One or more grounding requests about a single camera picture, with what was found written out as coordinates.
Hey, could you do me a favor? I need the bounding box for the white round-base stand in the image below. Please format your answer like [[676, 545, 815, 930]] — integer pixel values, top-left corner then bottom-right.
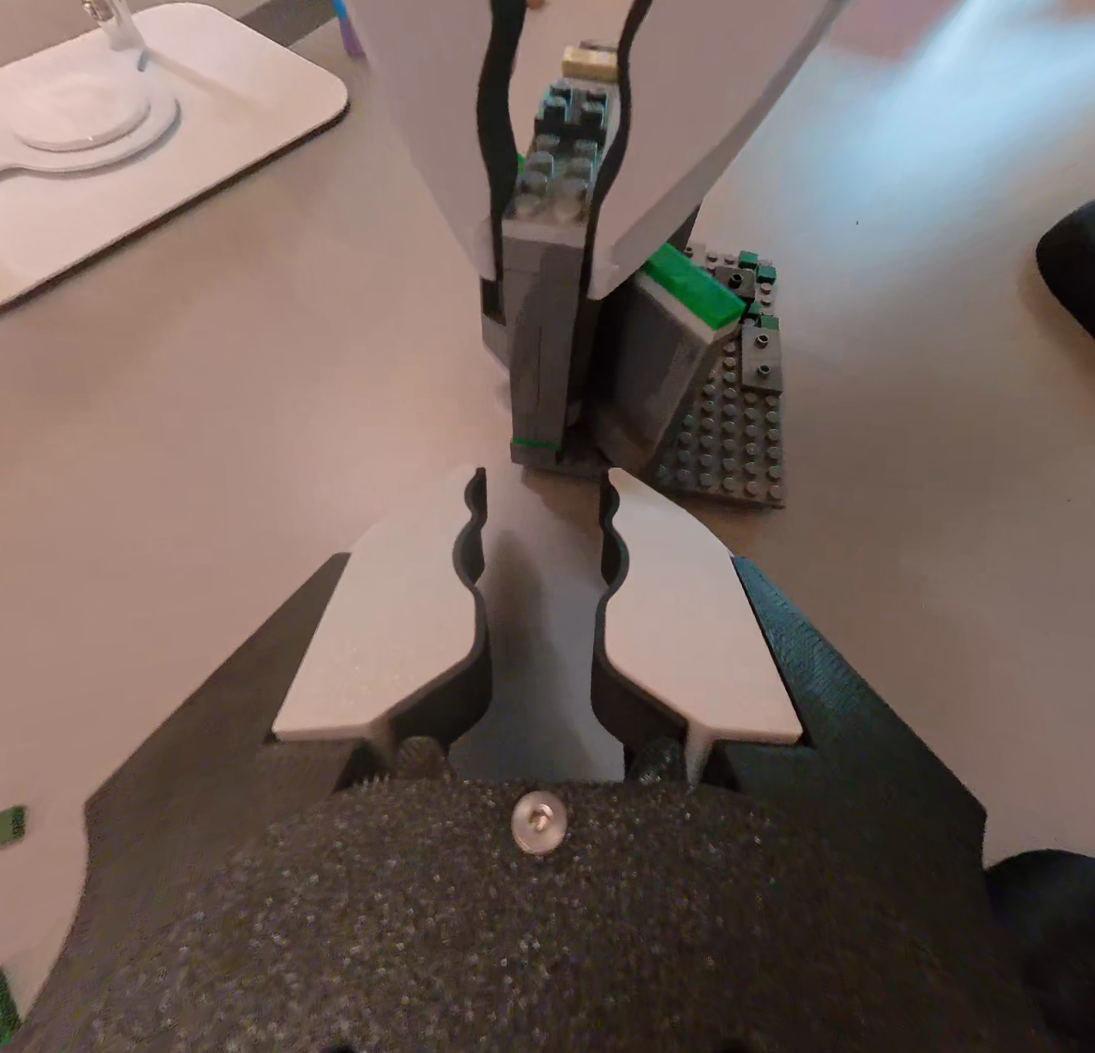
[[0, 0, 181, 175]]

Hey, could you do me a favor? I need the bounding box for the dark grey studded baseplate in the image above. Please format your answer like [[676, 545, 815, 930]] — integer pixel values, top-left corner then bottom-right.
[[522, 249, 788, 511]]

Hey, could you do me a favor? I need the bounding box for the white tray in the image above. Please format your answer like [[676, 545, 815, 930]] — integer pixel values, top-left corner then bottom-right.
[[0, 2, 350, 310]]

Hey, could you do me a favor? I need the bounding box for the black textured pad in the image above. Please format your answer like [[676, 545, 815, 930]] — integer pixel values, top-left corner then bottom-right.
[[1035, 201, 1095, 339]]

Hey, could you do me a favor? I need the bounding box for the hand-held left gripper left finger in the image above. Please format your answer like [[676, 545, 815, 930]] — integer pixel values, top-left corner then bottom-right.
[[272, 468, 494, 759]]

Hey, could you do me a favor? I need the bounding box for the tan brick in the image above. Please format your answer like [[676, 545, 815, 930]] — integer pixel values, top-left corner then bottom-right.
[[560, 43, 619, 84]]

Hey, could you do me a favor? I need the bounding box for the beige desk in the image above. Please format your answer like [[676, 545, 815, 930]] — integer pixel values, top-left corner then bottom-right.
[[0, 0, 1095, 1020]]

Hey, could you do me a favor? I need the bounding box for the grey brick tower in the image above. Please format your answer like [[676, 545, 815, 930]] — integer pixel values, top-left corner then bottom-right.
[[500, 78, 621, 471]]

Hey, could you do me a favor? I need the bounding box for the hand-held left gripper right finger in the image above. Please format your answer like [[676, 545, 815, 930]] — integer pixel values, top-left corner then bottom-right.
[[590, 468, 805, 784]]

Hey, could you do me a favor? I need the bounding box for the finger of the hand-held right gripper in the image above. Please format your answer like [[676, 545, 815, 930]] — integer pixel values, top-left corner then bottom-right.
[[584, 0, 857, 299], [327, 0, 525, 282]]

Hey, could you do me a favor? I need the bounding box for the purple green toy figure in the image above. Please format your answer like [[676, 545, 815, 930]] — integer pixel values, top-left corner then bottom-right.
[[321, 0, 369, 60]]

